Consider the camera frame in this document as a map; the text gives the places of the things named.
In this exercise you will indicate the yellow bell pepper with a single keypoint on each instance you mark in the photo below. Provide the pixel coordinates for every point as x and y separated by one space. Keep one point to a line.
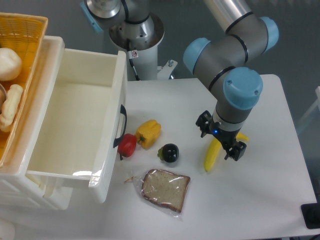
147 133

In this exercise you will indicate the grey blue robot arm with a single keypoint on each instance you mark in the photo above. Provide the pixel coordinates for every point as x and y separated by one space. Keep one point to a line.
220 67

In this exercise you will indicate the yellow banana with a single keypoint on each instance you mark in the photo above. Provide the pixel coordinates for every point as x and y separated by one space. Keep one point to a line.
212 153

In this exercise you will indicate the bagged bread slice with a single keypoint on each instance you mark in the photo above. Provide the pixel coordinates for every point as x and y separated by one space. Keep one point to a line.
162 189

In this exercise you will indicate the dark purple mangosteen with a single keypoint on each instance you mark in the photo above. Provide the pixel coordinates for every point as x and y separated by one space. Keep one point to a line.
169 153

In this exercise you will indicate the white open drawer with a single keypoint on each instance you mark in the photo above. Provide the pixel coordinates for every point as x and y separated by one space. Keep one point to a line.
74 148

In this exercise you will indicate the black device at edge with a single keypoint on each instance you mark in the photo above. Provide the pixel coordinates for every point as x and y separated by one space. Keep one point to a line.
311 215

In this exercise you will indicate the orange woven basket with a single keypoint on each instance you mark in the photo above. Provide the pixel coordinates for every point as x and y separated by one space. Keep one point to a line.
21 39

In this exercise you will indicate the white plastic drawer cabinet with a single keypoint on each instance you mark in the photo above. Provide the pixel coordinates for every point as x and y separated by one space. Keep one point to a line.
17 187

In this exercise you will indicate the long white bread roll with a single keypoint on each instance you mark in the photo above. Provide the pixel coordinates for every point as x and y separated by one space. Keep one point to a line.
10 107

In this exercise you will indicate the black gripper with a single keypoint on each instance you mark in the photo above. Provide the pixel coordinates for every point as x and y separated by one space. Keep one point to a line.
234 149

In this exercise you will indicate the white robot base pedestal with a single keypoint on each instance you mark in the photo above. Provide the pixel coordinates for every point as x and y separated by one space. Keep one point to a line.
143 65

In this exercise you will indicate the red bell pepper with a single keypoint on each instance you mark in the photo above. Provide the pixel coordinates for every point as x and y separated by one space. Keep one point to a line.
127 146

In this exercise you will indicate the round white bun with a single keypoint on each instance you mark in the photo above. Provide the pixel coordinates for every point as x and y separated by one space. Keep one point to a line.
10 64

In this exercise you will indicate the black drawer handle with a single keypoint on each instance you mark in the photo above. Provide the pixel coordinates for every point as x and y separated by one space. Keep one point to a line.
122 126

